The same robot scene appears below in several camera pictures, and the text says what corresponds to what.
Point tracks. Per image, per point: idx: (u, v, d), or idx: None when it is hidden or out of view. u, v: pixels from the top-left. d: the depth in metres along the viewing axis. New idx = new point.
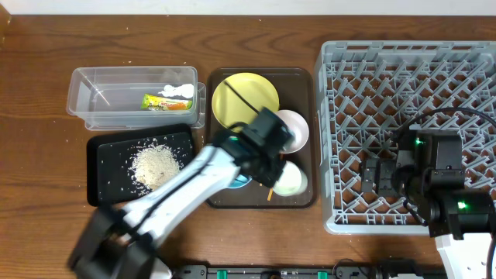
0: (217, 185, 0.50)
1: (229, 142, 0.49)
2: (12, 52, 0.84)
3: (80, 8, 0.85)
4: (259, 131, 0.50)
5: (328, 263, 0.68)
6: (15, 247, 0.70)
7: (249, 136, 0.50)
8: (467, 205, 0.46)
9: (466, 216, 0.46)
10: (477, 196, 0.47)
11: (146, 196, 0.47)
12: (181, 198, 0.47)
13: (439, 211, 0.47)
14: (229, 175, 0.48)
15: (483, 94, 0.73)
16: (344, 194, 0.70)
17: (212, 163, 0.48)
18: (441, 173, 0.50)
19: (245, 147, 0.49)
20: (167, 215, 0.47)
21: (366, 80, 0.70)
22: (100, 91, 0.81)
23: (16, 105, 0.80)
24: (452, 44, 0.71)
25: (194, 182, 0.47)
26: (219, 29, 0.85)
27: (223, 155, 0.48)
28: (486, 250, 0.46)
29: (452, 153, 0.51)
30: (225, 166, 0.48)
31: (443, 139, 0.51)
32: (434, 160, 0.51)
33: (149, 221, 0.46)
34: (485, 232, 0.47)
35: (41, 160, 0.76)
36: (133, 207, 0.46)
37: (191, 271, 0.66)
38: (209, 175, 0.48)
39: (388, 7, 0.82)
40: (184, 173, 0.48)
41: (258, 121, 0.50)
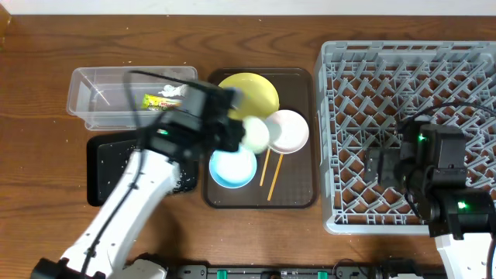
0: (160, 187, 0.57)
1: (162, 133, 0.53)
2: (12, 52, 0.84)
3: (80, 8, 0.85)
4: (191, 113, 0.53)
5: (328, 263, 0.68)
6: (15, 247, 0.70)
7: (182, 120, 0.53)
8: (466, 206, 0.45)
9: (466, 217, 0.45)
10: (478, 196, 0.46)
11: (82, 239, 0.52)
12: (123, 220, 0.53)
13: (438, 211, 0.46)
14: (163, 177, 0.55)
15: (483, 94, 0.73)
16: (344, 194, 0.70)
17: (144, 172, 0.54)
18: (443, 172, 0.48)
19: (180, 132, 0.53)
20: (113, 243, 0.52)
21: (366, 80, 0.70)
22: (100, 91, 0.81)
23: (16, 105, 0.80)
24: (452, 44, 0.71)
25: (130, 198, 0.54)
26: (219, 29, 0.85)
27: (163, 146, 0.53)
28: (486, 250, 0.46)
29: (456, 151, 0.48)
30: (156, 172, 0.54)
31: (448, 136, 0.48)
32: (437, 157, 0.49)
33: (95, 258, 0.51)
34: (485, 232, 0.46)
35: (41, 160, 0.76)
36: (70, 255, 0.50)
37: (191, 271, 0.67)
38: (146, 185, 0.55)
39: (388, 7, 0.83)
40: (122, 191, 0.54)
41: (189, 104, 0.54)
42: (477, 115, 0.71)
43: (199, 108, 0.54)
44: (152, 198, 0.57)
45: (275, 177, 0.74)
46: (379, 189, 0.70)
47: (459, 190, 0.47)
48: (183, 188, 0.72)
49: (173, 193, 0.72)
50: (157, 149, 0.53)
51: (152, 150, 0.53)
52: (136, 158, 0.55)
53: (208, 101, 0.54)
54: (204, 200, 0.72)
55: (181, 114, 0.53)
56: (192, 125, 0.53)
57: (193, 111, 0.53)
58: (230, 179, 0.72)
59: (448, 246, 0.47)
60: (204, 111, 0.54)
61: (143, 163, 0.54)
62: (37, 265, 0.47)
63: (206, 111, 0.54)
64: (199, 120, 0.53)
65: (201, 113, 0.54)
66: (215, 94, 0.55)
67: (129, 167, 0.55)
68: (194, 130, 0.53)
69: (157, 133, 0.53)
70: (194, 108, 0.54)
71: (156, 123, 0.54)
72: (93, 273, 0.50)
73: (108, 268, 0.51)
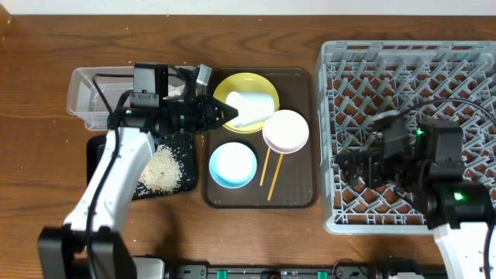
0: (142, 156, 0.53)
1: (128, 115, 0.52)
2: (13, 52, 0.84)
3: (80, 8, 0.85)
4: (149, 91, 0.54)
5: (328, 263, 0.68)
6: (15, 247, 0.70)
7: (141, 101, 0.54)
8: (463, 196, 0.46)
9: (464, 208, 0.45)
10: (475, 188, 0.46)
11: (78, 205, 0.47)
12: (113, 184, 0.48)
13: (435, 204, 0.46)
14: (143, 142, 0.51)
15: (483, 94, 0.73)
16: (345, 194, 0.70)
17: (123, 143, 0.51)
18: (440, 165, 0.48)
19: (146, 111, 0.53)
20: (108, 202, 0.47)
21: (366, 80, 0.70)
22: (100, 91, 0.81)
23: (17, 105, 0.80)
24: (452, 44, 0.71)
25: (115, 167, 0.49)
26: (219, 29, 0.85)
27: (131, 127, 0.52)
28: (483, 239, 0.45)
29: (453, 146, 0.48)
30: (134, 138, 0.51)
31: (445, 130, 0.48)
32: (435, 152, 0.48)
33: (96, 219, 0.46)
34: (482, 222, 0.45)
35: (41, 160, 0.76)
36: (72, 220, 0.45)
37: (191, 271, 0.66)
38: (126, 153, 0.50)
39: (388, 7, 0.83)
40: (104, 164, 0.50)
41: (141, 83, 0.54)
42: (477, 115, 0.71)
43: (154, 84, 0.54)
44: (136, 167, 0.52)
45: (275, 177, 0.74)
46: (379, 189, 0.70)
47: (456, 182, 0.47)
48: (183, 188, 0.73)
49: (173, 193, 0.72)
50: (128, 129, 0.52)
51: (125, 129, 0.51)
52: (111, 136, 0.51)
53: (160, 77, 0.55)
54: (204, 200, 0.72)
55: (139, 95, 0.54)
56: (153, 101, 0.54)
57: (150, 89, 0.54)
58: (229, 179, 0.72)
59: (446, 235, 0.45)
60: (160, 86, 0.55)
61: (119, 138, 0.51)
62: (42, 232, 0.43)
63: (161, 87, 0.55)
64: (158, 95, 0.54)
65: (158, 88, 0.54)
66: (163, 70, 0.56)
67: (107, 143, 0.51)
68: (156, 107, 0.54)
69: (122, 117, 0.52)
70: (149, 84, 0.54)
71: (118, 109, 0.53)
72: (98, 228, 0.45)
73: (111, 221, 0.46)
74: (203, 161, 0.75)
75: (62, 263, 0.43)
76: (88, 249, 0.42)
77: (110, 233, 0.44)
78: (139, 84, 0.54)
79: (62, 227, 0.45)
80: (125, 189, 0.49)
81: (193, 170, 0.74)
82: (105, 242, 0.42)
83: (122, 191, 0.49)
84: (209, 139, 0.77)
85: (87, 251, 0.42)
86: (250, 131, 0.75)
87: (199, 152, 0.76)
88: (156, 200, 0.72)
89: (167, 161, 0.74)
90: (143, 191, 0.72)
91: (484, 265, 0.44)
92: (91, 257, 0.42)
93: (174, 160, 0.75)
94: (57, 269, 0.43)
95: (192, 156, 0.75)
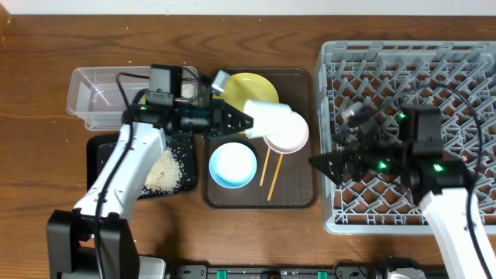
0: (153, 151, 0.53)
1: (142, 112, 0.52)
2: (12, 52, 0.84)
3: (80, 8, 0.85)
4: (163, 91, 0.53)
5: (328, 263, 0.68)
6: (15, 247, 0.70)
7: (156, 100, 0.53)
8: (443, 169, 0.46)
9: (444, 180, 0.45)
10: (454, 163, 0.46)
11: (89, 191, 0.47)
12: (124, 175, 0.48)
13: (418, 178, 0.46)
14: (156, 138, 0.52)
15: (483, 94, 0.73)
16: (344, 194, 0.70)
17: (137, 136, 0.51)
18: (422, 144, 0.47)
19: (158, 109, 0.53)
20: (118, 192, 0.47)
21: (366, 80, 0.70)
22: (100, 91, 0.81)
23: (16, 105, 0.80)
24: (452, 44, 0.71)
25: (127, 159, 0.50)
26: (219, 29, 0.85)
27: (144, 125, 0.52)
28: (464, 204, 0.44)
29: (434, 125, 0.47)
30: (148, 133, 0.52)
31: (425, 111, 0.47)
32: (416, 132, 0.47)
33: (106, 206, 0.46)
34: (463, 189, 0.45)
35: (41, 160, 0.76)
36: (82, 204, 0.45)
37: (191, 271, 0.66)
38: (139, 146, 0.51)
39: (387, 7, 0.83)
40: (116, 156, 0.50)
41: (157, 81, 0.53)
42: (477, 115, 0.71)
43: (169, 84, 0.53)
44: (147, 162, 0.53)
45: (275, 177, 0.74)
46: (379, 189, 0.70)
47: (438, 159, 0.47)
48: (182, 188, 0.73)
49: (173, 193, 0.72)
50: (142, 125, 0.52)
51: (139, 123, 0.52)
52: (125, 128, 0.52)
53: (176, 77, 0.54)
54: (204, 200, 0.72)
55: (155, 94, 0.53)
56: (167, 101, 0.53)
57: (164, 89, 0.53)
58: (229, 179, 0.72)
59: (430, 202, 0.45)
60: (174, 87, 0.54)
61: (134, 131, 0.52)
62: (51, 216, 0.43)
63: (176, 87, 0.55)
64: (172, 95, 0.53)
65: (173, 89, 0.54)
66: (180, 70, 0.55)
67: (120, 136, 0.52)
68: (170, 106, 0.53)
69: (136, 114, 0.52)
70: (164, 84, 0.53)
71: (133, 105, 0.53)
72: (106, 215, 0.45)
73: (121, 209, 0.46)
74: (203, 160, 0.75)
75: (68, 248, 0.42)
76: (97, 235, 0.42)
77: (119, 220, 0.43)
78: (154, 84, 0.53)
79: (74, 211, 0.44)
80: (135, 181, 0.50)
81: (193, 170, 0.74)
82: (113, 230, 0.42)
83: (132, 182, 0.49)
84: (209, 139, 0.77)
85: (95, 237, 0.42)
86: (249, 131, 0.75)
87: (199, 151, 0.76)
88: (156, 200, 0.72)
89: (167, 161, 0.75)
90: (143, 191, 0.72)
91: (469, 224, 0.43)
92: (98, 243, 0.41)
93: (174, 160, 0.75)
94: (63, 253, 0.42)
95: (192, 156, 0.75)
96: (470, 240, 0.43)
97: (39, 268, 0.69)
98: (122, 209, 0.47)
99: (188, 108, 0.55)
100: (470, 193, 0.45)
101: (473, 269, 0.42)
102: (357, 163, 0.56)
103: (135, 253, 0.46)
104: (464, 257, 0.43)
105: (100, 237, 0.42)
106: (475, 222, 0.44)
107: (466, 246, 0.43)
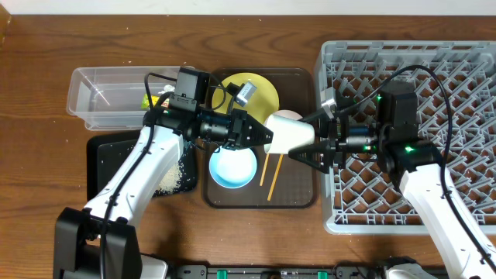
0: (170, 159, 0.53)
1: (163, 115, 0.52)
2: (13, 52, 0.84)
3: (79, 8, 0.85)
4: (188, 95, 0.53)
5: (328, 263, 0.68)
6: (15, 247, 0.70)
7: (179, 104, 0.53)
8: (413, 149, 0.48)
9: (417, 160, 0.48)
10: (425, 146, 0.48)
11: (102, 192, 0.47)
12: (138, 179, 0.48)
13: (393, 162, 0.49)
14: (174, 144, 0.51)
15: (484, 94, 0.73)
16: (344, 194, 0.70)
17: (156, 140, 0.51)
18: (397, 129, 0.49)
19: (179, 114, 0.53)
20: (131, 197, 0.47)
21: (366, 80, 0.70)
22: (100, 90, 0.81)
23: (17, 105, 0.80)
24: (452, 44, 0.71)
25: (143, 162, 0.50)
26: (219, 29, 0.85)
27: (166, 128, 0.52)
28: (437, 178, 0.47)
29: (409, 111, 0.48)
30: (167, 139, 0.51)
31: (403, 97, 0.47)
32: (392, 117, 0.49)
33: (115, 209, 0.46)
34: (434, 164, 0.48)
35: (41, 160, 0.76)
36: (94, 205, 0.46)
37: (191, 271, 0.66)
38: (156, 152, 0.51)
39: (388, 6, 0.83)
40: (133, 158, 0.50)
41: (182, 85, 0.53)
42: (477, 115, 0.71)
43: (194, 89, 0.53)
44: (162, 168, 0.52)
45: (275, 177, 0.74)
46: (379, 189, 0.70)
47: (412, 142, 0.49)
48: (182, 188, 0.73)
49: (173, 193, 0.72)
50: (163, 129, 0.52)
51: (160, 127, 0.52)
52: (146, 130, 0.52)
53: (202, 84, 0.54)
54: (204, 200, 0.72)
55: (178, 98, 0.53)
56: (190, 106, 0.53)
57: (190, 94, 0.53)
58: (229, 179, 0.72)
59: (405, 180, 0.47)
60: (200, 91, 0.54)
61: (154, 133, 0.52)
62: (63, 212, 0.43)
63: (201, 92, 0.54)
64: (196, 101, 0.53)
65: (198, 94, 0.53)
66: (206, 77, 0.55)
67: (140, 137, 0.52)
68: (192, 111, 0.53)
69: (157, 115, 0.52)
70: (190, 89, 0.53)
71: (156, 107, 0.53)
72: (115, 218, 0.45)
73: (130, 215, 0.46)
74: (203, 161, 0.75)
75: (73, 247, 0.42)
76: (103, 238, 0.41)
77: (126, 227, 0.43)
78: (180, 87, 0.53)
79: (84, 211, 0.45)
80: (148, 186, 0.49)
81: (192, 170, 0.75)
82: (119, 235, 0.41)
83: (146, 188, 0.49)
84: None
85: (101, 241, 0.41)
86: None
87: (199, 152, 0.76)
88: (155, 200, 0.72)
89: None
90: None
91: (444, 191, 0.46)
92: (103, 246, 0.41)
93: None
94: (67, 253, 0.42)
95: (191, 156, 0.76)
96: (448, 206, 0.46)
97: (39, 268, 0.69)
98: (132, 215, 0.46)
99: (210, 115, 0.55)
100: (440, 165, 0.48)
101: (456, 232, 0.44)
102: (339, 151, 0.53)
103: (139, 259, 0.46)
104: (445, 222, 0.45)
105: (106, 241, 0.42)
106: (451, 189, 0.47)
107: (446, 217, 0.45)
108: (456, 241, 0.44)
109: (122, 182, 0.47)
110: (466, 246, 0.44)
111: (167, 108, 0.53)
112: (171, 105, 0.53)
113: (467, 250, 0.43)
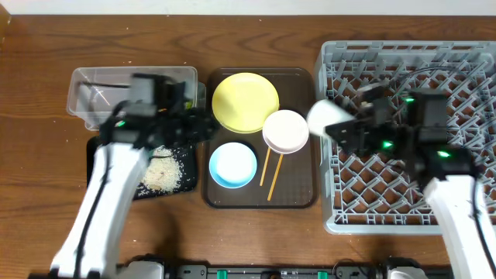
0: (134, 178, 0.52)
1: (118, 129, 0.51)
2: (13, 52, 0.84)
3: (80, 8, 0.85)
4: (146, 101, 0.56)
5: (328, 263, 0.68)
6: (15, 246, 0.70)
7: (135, 111, 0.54)
8: (451, 155, 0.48)
9: (452, 167, 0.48)
10: (460, 149, 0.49)
11: (65, 245, 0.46)
12: (103, 215, 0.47)
13: (421, 161, 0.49)
14: (134, 162, 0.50)
15: (484, 94, 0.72)
16: (344, 194, 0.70)
17: (112, 163, 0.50)
18: (428, 130, 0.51)
19: (139, 120, 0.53)
20: (100, 236, 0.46)
21: (366, 80, 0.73)
22: (100, 91, 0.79)
23: (17, 105, 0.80)
24: (452, 44, 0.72)
25: (105, 193, 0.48)
26: (219, 29, 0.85)
27: (124, 140, 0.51)
28: (467, 194, 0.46)
29: (439, 112, 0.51)
30: (125, 160, 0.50)
31: (432, 98, 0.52)
32: (423, 117, 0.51)
33: (84, 260, 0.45)
34: (466, 175, 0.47)
35: (41, 160, 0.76)
36: (60, 262, 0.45)
37: (191, 271, 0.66)
38: (116, 176, 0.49)
39: (388, 6, 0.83)
40: (94, 191, 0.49)
41: (139, 94, 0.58)
42: (477, 115, 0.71)
43: (150, 94, 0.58)
44: (130, 189, 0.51)
45: (275, 177, 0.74)
46: (379, 189, 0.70)
47: (443, 146, 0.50)
48: (182, 188, 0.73)
49: (173, 193, 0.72)
50: (120, 143, 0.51)
51: (117, 142, 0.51)
52: (101, 154, 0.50)
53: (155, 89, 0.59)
54: (204, 200, 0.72)
55: (136, 105, 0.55)
56: (147, 112, 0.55)
57: (146, 99, 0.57)
58: (229, 179, 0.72)
59: (434, 188, 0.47)
60: (158, 96, 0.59)
61: (109, 156, 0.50)
62: None
63: (170, 97, 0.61)
64: (153, 108, 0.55)
65: (154, 98, 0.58)
66: (160, 84, 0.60)
67: (96, 164, 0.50)
68: (151, 117, 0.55)
69: (114, 129, 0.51)
70: (146, 95, 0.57)
71: (111, 120, 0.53)
72: (87, 270, 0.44)
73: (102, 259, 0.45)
74: (203, 160, 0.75)
75: None
76: None
77: None
78: (137, 95, 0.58)
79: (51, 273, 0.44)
80: (118, 214, 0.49)
81: (193, 170, 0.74)
82: None
83: (115, 217, 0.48)
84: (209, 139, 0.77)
85: None
86: (250, 131, 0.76)
87: (199, 152, 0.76)
88: (156, 200, 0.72)
89: (167, 161, 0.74)
90: (143, 191, 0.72)
91: (473, 211, 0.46)
92: None
93: (174, 160, 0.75)
94: None
95: (192, 156, 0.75)
96: (473, 226, 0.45)
97: (39, 268, 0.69)
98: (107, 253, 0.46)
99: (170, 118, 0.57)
100: (473, 179, 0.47)
101: (476, 256, 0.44)
102: (366, 134, 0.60)
103: None
104: (466, 244, 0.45)
105: None
106: (480, 210, 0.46)
107: (470, 237, 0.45)
108: (475, 264, 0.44)
109: (91, 217, 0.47)
110: (483, 269, 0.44)
111: (122, 119, 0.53)
112: (128, 113, 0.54)
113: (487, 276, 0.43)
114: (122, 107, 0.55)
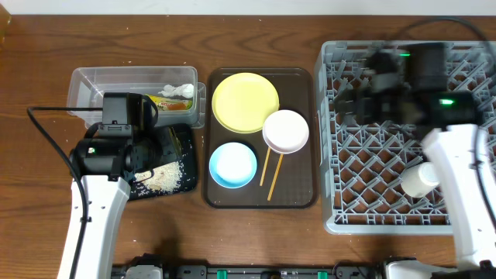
0: (117, 213, 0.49)
1: (92, 153, 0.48)
2: (12, 52, 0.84)
3: (79, 8, 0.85)
4: (119, 122, 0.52)
5: (328, 263, 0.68)
6: (15, 246, 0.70)
7: (112, 132, 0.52)
8: (408, 56, 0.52)
9: (452, 114, 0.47)
10: (466, 98, 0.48)
11: None
12: (89, 256, 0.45)
13: (421, 83, 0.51)
14: (113, 195, 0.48)
15: (483, 94, 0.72)
16: (344, 194, 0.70)
17: (92, 201, 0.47)
18: (428, 79, 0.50)
19: (113, 139, 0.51)
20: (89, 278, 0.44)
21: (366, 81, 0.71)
22: (100, 91, 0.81)
23: (17, 105, 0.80)
24: (452, 44, 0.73)
25: (87, 233, 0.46)
26: (219, 29, 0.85)
27: (98, 165, 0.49)
28: (469, 139, 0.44)
29: (437, 61, 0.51)
30: (103, 196, 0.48)
31: (432, 46, 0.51)
32: (420, 68, 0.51)
33: None
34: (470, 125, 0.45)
35: (41, 160, 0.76)
36: None
37: (191, 271, 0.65)
38: (95, 213, 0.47)
39: (388, 7, 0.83)
40: (73, 232, 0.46)
41: (111, 109, 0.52)
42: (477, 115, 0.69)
43: (126, 114, 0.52)
44: (114, 226, 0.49)
45: (275, 177, 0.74)
46: (379, 189, 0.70)
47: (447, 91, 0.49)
48: (183, 188, 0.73)
49: (173, 193, 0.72)
50: (94, 171, 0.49)
51: (91, 170, 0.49)
52: (76, 191, 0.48)
53: (133, 105, 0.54)
54: (204, 200, 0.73)
55: (112, 126, 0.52)
56: (124, 132, 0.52)
57: (121, 120, 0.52)
58: (229, 179, 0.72)
59: (435, 140, 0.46)
60: (133, 116, 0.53)
61: (85, 192, 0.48)
62: None
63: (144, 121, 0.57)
64: (130, 126, 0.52)
65: (130, 119, 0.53)
66: (138, 98, 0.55)
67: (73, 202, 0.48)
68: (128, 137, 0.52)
69: (85, 152, 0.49)
70: (120, 115, 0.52)
71: (84, 142, 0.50)
72: None
73: None
74: (203, 160, 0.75)
75: None
76: None
77: None
78: (109, 115, 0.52)
79: None
80: (104, 254, 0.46)
81: (192, 170, 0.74)
82: None
83: (103, 256, 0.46)
84: (209, 139, 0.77)
85: None
86: (251, 131, 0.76)
87: (199, 152, 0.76)
88: (155, 200, 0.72)
89: None
90: (143, 191, 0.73)
91: (475, 160, 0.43)
92: None
93: None
94: None
95: (192, 156, 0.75)
96: (474, 176, 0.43)
97: (39, 267, 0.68)
98: None
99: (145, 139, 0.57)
100: (477, 129, 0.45)
101: (476, 209, 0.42)
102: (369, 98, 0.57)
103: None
104: (467, 199, 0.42)
105: None
106: (483, 160, 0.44)
107: (473, 193, 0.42)
108: (473, 220, 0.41)
109: (76, 266, 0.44)
110: (481, 222, 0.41)
111: (96, 142, 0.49)
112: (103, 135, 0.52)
113: (483, 232, 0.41)
114: (98, 127, 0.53)
